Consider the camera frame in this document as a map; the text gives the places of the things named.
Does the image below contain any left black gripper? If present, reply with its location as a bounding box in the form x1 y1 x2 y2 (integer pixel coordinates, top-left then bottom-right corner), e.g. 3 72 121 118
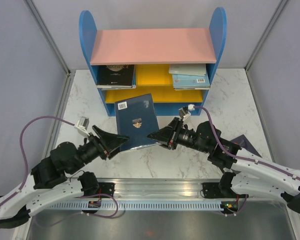
69 124 131 174

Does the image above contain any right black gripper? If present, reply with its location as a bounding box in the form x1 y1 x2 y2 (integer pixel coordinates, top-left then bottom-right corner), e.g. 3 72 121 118
147 116 209 153

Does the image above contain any navy blue book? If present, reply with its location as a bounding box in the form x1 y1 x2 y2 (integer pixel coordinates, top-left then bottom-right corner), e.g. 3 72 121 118
114 93 159 152

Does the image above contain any light blue book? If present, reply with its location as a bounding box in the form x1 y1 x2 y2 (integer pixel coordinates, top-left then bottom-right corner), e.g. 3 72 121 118
172 74 210 88

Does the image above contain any bright blue book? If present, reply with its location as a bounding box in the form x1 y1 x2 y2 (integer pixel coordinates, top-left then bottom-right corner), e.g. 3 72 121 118
99 78 136 90

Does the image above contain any green Alice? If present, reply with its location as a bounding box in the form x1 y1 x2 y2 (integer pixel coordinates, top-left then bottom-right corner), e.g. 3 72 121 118
174 87 210 91

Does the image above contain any black Moon and Sixpence book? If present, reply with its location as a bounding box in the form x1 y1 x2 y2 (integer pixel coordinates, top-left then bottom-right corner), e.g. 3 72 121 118
96 64 135 88

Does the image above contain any dark purple blue book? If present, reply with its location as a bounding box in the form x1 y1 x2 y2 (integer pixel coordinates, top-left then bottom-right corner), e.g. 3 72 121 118
231 134 261 157

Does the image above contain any pale grey Gatsby book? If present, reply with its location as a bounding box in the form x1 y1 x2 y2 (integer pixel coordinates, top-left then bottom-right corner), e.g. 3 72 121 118
169 63 206 76

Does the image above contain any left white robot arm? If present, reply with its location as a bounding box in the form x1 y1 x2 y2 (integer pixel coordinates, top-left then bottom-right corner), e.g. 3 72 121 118
0 126 130 229

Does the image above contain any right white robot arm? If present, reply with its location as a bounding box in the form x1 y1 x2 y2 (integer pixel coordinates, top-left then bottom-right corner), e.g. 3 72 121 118
147 117 300 214

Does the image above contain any blue pink yellow bookshelf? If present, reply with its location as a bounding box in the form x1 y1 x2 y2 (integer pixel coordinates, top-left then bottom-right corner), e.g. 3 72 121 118
79 7 227 117

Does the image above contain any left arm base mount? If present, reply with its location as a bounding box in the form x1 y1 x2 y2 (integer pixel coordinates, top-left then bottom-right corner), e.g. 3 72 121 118
88 182 115 209

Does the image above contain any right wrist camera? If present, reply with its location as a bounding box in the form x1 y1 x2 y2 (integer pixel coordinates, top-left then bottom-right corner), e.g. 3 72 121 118
178 104 195 123

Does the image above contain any aluminium rail frame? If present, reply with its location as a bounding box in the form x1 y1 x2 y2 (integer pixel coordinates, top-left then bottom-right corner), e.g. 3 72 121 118
64 177 298 201

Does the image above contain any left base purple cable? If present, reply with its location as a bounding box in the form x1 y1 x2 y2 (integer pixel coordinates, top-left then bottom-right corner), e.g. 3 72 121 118
34 193 119 228

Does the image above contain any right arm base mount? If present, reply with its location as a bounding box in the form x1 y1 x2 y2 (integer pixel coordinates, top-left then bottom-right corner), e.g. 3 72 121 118
199 182 248 217

